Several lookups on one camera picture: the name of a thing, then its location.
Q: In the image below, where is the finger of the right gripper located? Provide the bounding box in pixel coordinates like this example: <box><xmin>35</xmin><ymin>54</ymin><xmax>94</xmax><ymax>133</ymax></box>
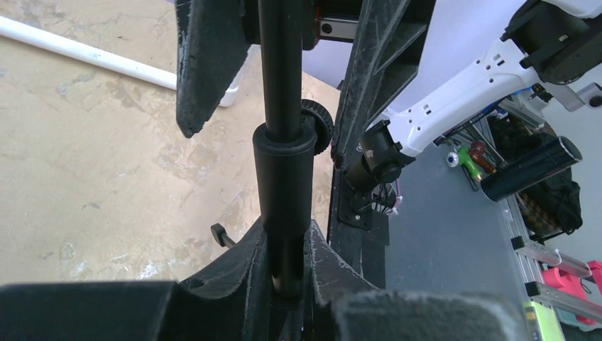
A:
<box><xmin>175</xmin><ymin>0</ymin><xmax>259</xmax><ymax>138</ymax></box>
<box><xmin>331</xmin><ymin>0</ymin><xmax>435</xmax><ymax>170</ymax></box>

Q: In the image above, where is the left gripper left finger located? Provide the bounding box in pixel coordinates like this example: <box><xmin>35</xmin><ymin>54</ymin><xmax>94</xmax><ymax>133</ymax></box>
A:
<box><xmin>1</xmin><ymin>222</ymin><xmax>270</xmax><ymax>340</ymax></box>

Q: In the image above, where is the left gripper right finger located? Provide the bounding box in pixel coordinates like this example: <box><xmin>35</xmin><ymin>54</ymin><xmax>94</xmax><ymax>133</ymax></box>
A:
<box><xmin>303</xmin><ymin>221</ymin><xmax>527</xmax><ymax>340</ymax></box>

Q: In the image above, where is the black tripod shockmount stand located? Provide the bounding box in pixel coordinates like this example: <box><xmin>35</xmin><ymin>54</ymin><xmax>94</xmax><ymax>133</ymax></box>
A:
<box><xmin>210</xmin><ymin>0</ymin><xmax>335</xmax><ymax>341</ymax></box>

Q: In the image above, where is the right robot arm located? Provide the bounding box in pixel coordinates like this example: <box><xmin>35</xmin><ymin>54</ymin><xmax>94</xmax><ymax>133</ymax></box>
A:
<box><xmin>175</xmin><ymin>1</ymin><xmax>601</xmax><ymax>194</ymax></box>

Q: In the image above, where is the green toy tool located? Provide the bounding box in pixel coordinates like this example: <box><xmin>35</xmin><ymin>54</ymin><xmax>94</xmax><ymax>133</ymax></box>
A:
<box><xmin>446</xmin><ymin>140</ymin><xmax>496</xmax><ymax>183</ymax></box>

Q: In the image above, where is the lime green box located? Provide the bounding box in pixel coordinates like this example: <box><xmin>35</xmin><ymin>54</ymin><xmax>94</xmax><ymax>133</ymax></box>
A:
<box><xmin>522</xmin><ymin>301</ymin><xmax>564</xmax><ymax>341</ymax></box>

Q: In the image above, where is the black cylinder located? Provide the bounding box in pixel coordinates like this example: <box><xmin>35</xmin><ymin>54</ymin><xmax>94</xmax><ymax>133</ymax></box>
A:
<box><xmin>481</xmin><ymin>136</ymin><xmax>583</xmax><ymax>202</ymax></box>

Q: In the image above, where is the pink object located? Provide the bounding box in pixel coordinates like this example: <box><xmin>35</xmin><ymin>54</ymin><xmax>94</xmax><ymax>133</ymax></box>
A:
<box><xmin>542</xmin><ymin>261</ymin><xmax>601</xmax><ymax>303</ymax></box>

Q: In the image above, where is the aluminium rail frame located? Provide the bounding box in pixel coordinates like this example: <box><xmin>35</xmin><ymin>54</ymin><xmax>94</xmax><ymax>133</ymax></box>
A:
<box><xmin>500</xmin><ymin>198</ymin><xmax>601</xmax><ymax>324</ymax></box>

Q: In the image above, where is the white PVC pipe frame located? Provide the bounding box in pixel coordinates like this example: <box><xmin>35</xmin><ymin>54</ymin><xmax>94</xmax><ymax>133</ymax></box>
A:
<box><xmin>1</xmin><ymin>16</ymin><xmax>177</xmax><ymax>90</ymax></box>

